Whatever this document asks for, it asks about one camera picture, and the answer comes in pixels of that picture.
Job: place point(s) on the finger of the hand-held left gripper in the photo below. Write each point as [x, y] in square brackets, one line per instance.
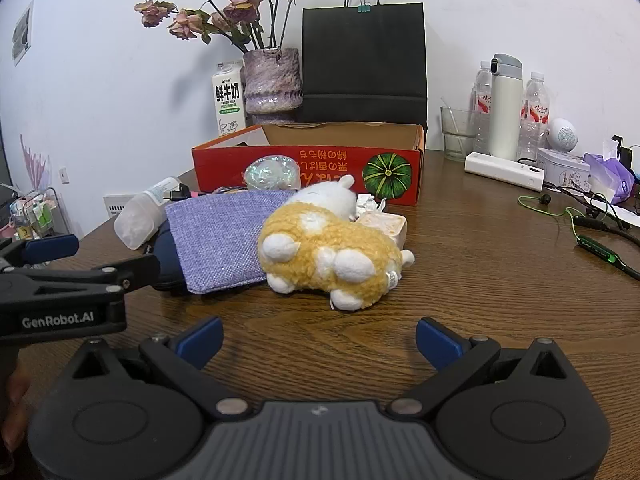
[135, 270]
[50, 249]

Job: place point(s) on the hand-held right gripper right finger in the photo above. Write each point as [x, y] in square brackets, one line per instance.
[437, 342]

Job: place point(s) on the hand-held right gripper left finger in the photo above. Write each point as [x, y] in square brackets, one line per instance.
[202, 341]

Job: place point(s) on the dark blue case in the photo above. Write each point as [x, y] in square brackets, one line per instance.
[167, 260]

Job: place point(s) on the purple fabric pouch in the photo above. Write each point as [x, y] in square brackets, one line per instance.
[220, 240]

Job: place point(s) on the yellow white plush toy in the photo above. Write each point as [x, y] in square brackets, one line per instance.
[320, 245]

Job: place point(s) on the iridescent round disc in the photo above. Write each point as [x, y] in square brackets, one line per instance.
[270, 172]

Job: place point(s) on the red cardboard box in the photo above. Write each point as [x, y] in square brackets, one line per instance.
[330, 165]

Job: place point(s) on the wooden desktop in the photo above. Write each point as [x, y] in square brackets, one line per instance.
[500, 270]

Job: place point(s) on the person's left hand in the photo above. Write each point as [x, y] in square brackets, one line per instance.
[15, 405]

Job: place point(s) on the rack with small items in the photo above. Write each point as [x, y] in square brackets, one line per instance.
[30, 215]

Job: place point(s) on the translucent plastic bottle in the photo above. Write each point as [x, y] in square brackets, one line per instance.
[137, 220]

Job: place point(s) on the white panel box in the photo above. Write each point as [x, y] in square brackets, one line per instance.
[117, 206]

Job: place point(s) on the small black clip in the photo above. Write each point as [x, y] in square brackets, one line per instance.
[180, 193]

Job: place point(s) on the small beige container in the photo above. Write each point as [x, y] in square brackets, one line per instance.
[385, 225]

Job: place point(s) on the white power strip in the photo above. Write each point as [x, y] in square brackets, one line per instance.
[500, 169]

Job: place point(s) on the green neckband earphones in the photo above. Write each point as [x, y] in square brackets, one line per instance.
[597, 250]

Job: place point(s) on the white green milk carton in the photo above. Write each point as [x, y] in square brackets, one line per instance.
[228, 100]

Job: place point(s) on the clear drinking glass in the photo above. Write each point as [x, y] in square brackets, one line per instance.
[457, 142]

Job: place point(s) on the white printed tin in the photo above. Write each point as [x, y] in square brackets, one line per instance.
[565, 166]

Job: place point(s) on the white paper sheet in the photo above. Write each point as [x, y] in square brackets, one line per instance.
[625, 215]

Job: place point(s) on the clear stirring stick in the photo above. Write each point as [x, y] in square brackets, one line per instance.
[451, 115]

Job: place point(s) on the purple glazed vase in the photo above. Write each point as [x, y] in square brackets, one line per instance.
[272, 80]

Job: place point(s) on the clear water bottle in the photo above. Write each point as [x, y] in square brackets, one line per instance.
[535, 110]
[482, 105]

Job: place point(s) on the white thermos flask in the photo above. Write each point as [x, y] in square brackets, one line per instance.
[505, 110]

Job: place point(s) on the white round speaker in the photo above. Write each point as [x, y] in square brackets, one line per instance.
[562, 134]

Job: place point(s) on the small black object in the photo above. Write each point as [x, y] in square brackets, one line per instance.
[622, 152]

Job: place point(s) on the black paper bag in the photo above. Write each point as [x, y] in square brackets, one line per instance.
[362, 50]

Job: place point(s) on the green binder clip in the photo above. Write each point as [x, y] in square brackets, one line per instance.
[363, 6]

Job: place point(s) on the white wall socket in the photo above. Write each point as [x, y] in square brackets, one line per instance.
[64, 175]

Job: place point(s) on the pink feather wall decoration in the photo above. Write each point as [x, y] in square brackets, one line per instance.
[35, 170]

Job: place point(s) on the wall photo print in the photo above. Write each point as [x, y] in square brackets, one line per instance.
[21, 35]

